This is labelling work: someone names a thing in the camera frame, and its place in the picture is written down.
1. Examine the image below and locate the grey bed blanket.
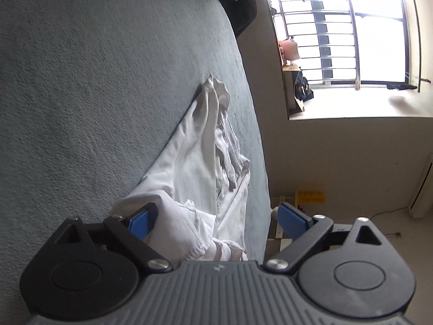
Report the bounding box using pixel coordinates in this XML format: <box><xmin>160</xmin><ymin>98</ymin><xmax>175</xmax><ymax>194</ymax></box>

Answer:
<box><xmin>0</xmin><ymin>0</ymin><xmax>272</xmax><ymax>315</ymax></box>

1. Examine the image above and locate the white shirt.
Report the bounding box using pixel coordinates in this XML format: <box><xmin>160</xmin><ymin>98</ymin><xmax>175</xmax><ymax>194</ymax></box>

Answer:
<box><xmin>111</xmin><ymin>74</ymin><xmax>253</xmax><ymax>262</ymax></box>

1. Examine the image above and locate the cardboard box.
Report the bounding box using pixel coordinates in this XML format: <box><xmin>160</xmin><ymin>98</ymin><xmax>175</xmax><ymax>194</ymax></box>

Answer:
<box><xmin>283</xmin><ymin>65</ymin><xmax>314</xmax><ymax>113</ymax></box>

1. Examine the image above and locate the barred window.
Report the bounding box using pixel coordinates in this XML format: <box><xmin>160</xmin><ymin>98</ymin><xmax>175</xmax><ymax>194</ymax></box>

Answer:
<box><xmin>264</xmin><ymin>0</ymin><xmax>433</xmax><ymax>120</ymax></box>

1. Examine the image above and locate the yellow paper note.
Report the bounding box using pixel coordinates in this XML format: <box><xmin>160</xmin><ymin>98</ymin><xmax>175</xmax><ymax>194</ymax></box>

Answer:
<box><xmin>295</xmin><ymin>190</ymin><xmax>326</xmax><ymax>205</ymax></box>

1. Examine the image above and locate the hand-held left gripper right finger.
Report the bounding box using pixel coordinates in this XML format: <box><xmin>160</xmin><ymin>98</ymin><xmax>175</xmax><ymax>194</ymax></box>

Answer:
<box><xmin>264</xmin><ymin>202</ymin><xmax>390</xmax><ymax>274</ymax></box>

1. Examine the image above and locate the pink pot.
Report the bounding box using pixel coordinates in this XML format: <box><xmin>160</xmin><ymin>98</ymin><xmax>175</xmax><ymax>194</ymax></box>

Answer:
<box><xmin>278</xmin><ymin>37</ymin><xmax>301</xmax><ymax>66</ymax></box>

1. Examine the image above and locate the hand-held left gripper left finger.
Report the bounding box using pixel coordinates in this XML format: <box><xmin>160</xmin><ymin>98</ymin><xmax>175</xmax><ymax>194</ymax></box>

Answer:
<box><xmin>50</xmin><ymin>202</ymin><xmax>175</xmax><ymax>274</ymax></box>

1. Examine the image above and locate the dark cloth bundle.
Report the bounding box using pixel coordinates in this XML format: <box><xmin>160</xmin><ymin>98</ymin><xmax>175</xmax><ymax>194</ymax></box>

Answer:
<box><xmin>293</xmin><ymin>70</ymin><xmax>314</xmax><ymax>102</ymax></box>

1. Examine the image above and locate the thin wall cable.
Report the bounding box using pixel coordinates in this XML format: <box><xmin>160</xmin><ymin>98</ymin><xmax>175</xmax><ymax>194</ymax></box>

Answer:
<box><xmin>370</xmin><ymin>206</ymin><xmax>412</xmax><ymax>223</ymax></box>

